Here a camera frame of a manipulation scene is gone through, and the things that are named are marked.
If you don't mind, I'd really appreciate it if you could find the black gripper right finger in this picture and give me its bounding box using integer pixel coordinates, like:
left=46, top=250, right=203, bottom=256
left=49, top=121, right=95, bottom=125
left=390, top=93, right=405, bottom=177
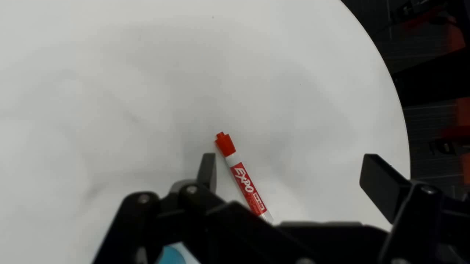
left=359, top=153, right=413, bottom=227

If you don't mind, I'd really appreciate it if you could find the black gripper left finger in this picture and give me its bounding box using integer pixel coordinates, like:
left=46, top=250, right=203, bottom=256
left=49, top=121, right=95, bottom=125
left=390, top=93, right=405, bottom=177
left=196, top=153, right=218, bottom=193

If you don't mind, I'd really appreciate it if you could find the red Expo marker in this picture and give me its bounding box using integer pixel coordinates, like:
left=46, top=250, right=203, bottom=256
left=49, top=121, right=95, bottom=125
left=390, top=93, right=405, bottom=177
left=214, top=131, right=274, bottom=224

